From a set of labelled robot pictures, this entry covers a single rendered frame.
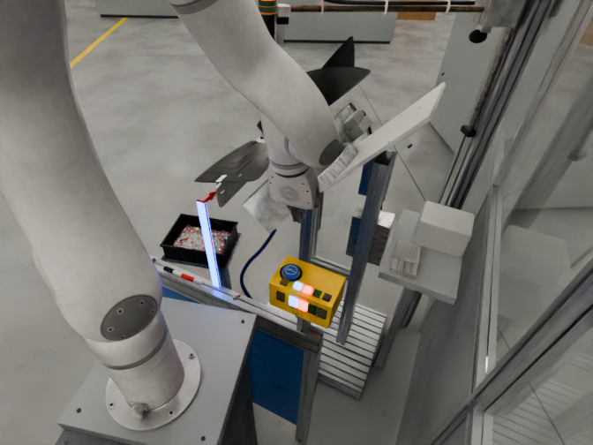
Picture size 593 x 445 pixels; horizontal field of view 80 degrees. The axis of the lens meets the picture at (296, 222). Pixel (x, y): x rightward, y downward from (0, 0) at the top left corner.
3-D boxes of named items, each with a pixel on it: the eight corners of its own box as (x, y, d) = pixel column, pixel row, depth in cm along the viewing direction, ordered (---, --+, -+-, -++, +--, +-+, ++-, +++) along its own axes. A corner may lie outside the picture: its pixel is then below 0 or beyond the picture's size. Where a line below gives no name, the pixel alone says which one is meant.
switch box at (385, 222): (384, 252, 153) (395, 214, 138) (379, 267, 147) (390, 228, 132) (351, 241, 157) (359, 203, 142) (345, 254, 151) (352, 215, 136)
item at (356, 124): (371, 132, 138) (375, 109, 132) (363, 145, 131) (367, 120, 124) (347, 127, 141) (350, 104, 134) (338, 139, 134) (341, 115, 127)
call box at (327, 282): (341, 302, 91) (347, 275, 84) (327, 333, 84) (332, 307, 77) (286, 280, 96) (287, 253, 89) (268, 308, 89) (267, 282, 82)
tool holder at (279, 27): (287, 44, 94) (288, 2, 88) (291, 52, 89) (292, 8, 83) (253, 45, 93) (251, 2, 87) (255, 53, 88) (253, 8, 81)
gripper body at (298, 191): (258, 167, 68) (268, 205, 77) (308, 177, 65) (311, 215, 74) (274, 142, 72) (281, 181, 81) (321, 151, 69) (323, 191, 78)
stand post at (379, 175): (347, 339, 190) (394, 152, 113) (341, 353, 183) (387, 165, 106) (339, 335, 191) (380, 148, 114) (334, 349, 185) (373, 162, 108)
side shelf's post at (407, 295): (383, 363, 180) (431, 252, 125) (381, 369, 178) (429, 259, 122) (376, 359, 181) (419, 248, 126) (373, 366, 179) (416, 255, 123)
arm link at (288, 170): (258, 161, 66) (260, 172, 68) (301, 169, 63) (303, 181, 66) (276, 133, 71) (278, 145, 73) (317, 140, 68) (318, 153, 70)
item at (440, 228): (465, 230, 129) (476, 207, 122) (461, 260, 118) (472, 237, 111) (418, 216, 134) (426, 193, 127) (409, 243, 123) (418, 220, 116)
